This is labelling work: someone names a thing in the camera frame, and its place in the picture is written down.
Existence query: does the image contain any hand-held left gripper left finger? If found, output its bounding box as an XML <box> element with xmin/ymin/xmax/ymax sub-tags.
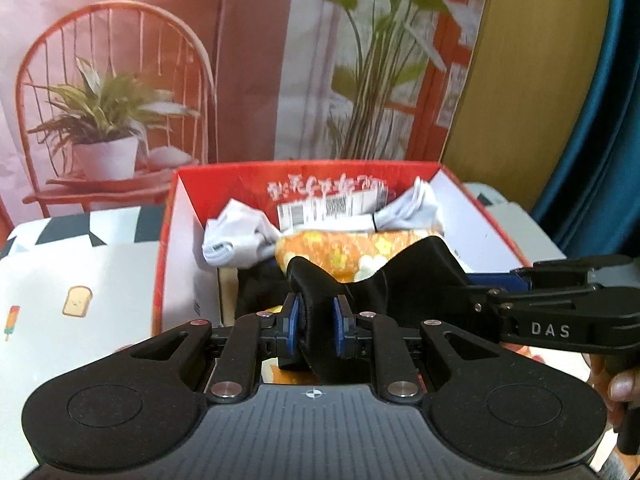
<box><xmin>115</xmin><ymin>294</ymin><xmax>303</xmax><ymax>405</ymax></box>

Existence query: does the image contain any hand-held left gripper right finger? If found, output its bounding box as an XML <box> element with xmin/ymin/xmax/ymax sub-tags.
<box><xmin>332</xmin><ymin>294</ymin><xmax>521</xmax><ymax>405</ymax></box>

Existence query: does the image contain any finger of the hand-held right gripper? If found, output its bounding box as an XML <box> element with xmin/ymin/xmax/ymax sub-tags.
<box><xmin>462</xmin><ymin>284</ymin><xmax>603</xmax><ymax>318</ymax></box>
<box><xmin>467</xmin><ymin>254</ymin><xmax>636</xmax><ymax>292</ymax></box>

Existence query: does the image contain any black cloth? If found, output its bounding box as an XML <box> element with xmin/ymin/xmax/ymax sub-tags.
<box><xmin>287</xmin><ymin>236</ymin><xmax>473</xmax><ymax>382</ymax></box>

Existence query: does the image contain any orange floral padded cloth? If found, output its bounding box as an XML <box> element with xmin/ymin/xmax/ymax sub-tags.
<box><xmin>275</xmin><ymin>227</ymin><xmax>443</xmax><ymax>283</ymax></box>

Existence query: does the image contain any red strawberry print cardboard box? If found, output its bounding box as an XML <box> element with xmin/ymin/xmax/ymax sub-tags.
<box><xmin>150</xmin><ymin>160</ymin><xmax>533</xmax><ymax>356</ymax></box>

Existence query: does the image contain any person's right hand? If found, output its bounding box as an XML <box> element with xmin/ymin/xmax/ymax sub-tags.
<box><xmin>589</xmin><ymin>356</ymin><xmax>640</xmax><ymax>405</ymax></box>

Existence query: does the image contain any teal curtain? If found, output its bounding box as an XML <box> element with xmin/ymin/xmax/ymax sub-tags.
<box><xmin>530</xmin><ymin>0</ymin><xmax>640</xmax><ymax>261</ymax></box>

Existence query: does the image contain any wooden board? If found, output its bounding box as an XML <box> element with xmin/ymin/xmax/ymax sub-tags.
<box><xmin>442</xmin><ymin>0</ymin><xmax>613</xmax><ymax>211</ymax></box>

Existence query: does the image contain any cartoon print tablecloth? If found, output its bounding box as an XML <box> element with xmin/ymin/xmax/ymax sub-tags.
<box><xmin>0</xmin><ymin>182</ymin><xmax>568</xmax><ymax>466</ymax></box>

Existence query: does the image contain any printed room scene wall tapestry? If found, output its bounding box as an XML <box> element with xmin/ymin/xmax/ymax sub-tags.
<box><xmin>0</xmin><ymin>0</ymin><xmax>493</xmax><ymax>221</ymax></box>

